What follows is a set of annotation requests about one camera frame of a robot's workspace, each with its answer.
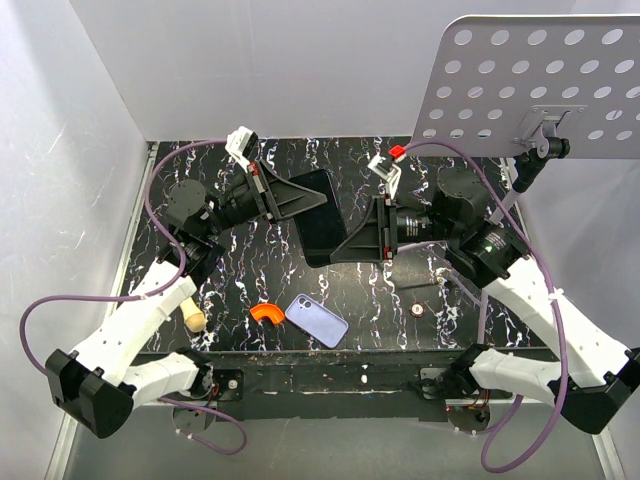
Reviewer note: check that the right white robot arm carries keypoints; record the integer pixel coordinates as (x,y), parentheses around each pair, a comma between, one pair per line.
(602,372)

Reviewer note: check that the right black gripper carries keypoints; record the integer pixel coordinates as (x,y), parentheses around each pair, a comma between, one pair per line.
(375,239)

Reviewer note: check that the small round coin object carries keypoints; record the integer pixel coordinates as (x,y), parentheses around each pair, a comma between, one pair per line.
(417,310)

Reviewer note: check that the lavender phone case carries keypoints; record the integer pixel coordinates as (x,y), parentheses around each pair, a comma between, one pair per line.
(315,320)

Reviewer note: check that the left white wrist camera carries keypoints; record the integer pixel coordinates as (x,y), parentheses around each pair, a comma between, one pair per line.
(239,145)

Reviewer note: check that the perforated music stand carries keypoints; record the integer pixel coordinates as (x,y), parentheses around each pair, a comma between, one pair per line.
(498,83)

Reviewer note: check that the cream wooden pestle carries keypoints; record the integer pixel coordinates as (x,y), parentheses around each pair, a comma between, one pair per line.
(193,316)

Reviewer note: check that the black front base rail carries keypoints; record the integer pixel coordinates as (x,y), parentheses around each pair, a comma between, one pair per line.
(327,384)

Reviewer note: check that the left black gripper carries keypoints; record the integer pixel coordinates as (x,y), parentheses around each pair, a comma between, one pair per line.
(275,197)

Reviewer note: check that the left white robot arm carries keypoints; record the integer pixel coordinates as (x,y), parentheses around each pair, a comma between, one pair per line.
(97,382)

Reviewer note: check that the orange curved pipe piece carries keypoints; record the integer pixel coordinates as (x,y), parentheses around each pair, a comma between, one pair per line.
(267,311)

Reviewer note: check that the black phone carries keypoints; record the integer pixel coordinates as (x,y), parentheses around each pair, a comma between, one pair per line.
(322,229)

